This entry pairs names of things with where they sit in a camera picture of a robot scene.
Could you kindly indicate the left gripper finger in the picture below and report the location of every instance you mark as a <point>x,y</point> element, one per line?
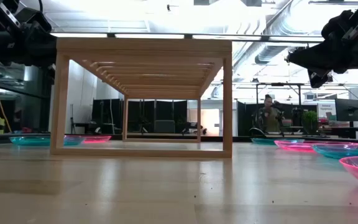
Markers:
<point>42,49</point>

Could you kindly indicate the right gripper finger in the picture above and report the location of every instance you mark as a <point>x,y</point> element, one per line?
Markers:
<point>322,57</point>
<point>319,79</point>

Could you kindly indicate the teal translucent plastic plate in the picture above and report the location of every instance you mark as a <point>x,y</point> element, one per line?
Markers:
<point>30,141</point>
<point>337,152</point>
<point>261,141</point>

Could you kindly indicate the slatted wooden shelf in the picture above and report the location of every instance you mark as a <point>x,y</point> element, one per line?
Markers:
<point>145,46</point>

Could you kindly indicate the white printed sign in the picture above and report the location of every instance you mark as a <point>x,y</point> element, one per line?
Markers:
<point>326,109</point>

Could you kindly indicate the black metal gantry stand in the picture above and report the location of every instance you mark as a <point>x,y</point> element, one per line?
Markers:
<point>278,84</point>

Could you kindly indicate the black computer monitor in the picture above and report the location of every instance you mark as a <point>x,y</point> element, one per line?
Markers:
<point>346,109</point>

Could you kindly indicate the green potted plant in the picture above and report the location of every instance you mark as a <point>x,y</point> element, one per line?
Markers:
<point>310,119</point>

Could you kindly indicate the dark office desk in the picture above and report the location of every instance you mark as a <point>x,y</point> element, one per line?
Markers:
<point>346,130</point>

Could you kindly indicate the person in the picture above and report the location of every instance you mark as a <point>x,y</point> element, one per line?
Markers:
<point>270,119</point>

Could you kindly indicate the black room divider panel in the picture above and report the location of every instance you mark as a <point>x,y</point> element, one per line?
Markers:
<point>247,115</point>
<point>104,112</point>
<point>163,109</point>

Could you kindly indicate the small yellow object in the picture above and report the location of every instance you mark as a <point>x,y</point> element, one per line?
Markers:
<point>0,124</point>

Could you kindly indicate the small red object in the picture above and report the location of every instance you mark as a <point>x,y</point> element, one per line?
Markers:
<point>26,130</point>

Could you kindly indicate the overhead LED light bar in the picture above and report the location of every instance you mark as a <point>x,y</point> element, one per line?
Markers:
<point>148,36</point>

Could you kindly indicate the grey storage box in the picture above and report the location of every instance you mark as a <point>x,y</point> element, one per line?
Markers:
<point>164,127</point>

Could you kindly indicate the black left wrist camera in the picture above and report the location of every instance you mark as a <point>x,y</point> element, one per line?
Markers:
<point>34,18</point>

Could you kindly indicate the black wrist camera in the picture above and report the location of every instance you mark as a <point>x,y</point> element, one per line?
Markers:
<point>34,18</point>
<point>337,25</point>

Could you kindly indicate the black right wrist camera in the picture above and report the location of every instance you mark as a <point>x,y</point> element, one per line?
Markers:
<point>337,25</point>

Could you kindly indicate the silver ventilation duct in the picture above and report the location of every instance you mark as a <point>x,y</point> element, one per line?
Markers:
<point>269,53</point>

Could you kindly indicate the black aluminium table frame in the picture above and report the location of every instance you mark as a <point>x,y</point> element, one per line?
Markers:
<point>241,138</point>

